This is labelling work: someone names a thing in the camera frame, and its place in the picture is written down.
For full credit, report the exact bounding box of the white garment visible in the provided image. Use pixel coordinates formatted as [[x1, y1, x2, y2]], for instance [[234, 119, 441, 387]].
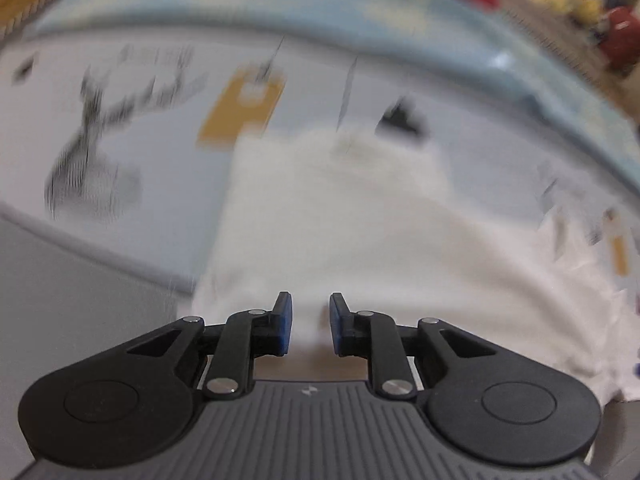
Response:
[[192, 127, 640, 406]]

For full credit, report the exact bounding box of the light blue patterned sheet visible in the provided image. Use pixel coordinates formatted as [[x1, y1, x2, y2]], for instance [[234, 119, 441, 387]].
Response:
[[35, 0, 640, 186]]

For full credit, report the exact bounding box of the red cushion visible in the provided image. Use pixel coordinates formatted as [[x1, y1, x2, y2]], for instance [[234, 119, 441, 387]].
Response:
[[597, 5, 640, 73]]

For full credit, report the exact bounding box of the grey bed mat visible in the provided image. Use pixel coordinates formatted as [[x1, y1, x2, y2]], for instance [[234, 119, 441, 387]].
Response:
[[0, 217, 196, 480]]

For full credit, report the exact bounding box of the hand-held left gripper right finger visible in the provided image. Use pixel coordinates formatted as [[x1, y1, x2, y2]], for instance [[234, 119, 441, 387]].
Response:
[[329, 292, 501, 401]]

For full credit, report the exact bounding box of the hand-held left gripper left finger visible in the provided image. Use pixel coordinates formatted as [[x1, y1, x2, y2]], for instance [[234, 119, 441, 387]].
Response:
[[125, 291, 294, 401]]

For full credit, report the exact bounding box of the deer print bed sheet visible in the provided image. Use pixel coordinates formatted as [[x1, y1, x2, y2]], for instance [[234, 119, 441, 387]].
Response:
[[0, 35, 640, 296]]

